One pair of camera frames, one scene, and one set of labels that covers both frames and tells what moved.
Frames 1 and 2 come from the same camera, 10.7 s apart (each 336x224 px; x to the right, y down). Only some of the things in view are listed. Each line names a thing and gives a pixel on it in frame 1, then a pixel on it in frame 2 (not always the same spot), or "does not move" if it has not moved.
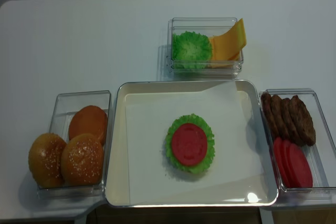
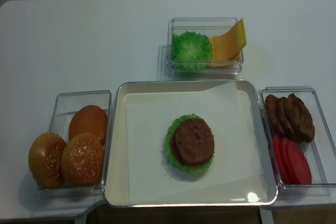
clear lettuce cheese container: x=205 y=48 does not move
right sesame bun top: x=82 y=160 does not move
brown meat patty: x=266 y=102 -> x=194 y=141
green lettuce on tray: x=194 y=119 does not move
